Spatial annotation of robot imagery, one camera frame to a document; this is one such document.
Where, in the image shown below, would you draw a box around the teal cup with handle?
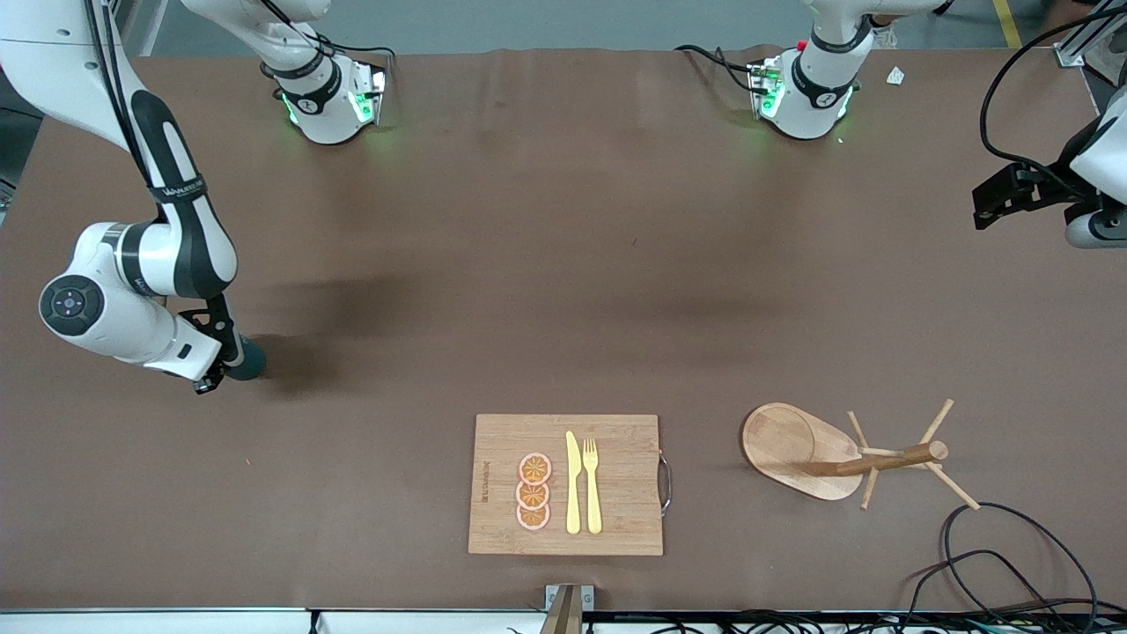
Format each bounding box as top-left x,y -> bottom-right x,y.
225,335 -> 268,382

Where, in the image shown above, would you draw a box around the white desk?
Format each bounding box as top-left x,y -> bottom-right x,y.
0,609 -> 547,634

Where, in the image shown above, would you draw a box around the wooden mug tree stand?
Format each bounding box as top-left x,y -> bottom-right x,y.
740,398 -> 981,512

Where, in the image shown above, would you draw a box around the yellow plastic knife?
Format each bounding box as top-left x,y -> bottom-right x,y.
565,431 -> 583,535

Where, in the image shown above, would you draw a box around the yellow plastic fork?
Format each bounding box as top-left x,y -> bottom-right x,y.
582,438 -> 604,535

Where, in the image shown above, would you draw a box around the bamboo cutting board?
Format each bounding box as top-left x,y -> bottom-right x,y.
468,414 -> 674,557

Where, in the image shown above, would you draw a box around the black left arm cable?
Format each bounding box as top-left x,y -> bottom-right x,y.
979,0 -> 1127,177

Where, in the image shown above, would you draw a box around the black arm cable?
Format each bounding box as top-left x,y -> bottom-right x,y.
84,0 -> 240,362
979,0 -> 1127,177

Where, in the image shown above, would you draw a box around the aluminium frame profile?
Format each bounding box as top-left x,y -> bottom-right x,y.
1052,0 -> 1127,89

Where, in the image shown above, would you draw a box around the metal base connector bracket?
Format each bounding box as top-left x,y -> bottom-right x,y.
348,60 -> 389,126
748,57 -> 786,122

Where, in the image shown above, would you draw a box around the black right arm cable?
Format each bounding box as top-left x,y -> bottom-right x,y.
84,0 -> 240,362

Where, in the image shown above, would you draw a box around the black right base cable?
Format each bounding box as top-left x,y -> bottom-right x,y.
282,0 -> 394,63

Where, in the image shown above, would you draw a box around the black base cable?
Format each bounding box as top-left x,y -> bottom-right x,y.
282,0 -> 394,63
674,44 -> 760,93

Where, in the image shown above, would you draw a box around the black left base cable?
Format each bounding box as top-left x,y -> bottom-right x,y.
674,44 -> 760,93

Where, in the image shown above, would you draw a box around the aluminium frame post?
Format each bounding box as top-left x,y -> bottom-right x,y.
540,583 -> 596,634

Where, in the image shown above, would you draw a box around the tangled black desk cables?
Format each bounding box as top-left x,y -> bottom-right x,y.
599,608 -> 1127,634

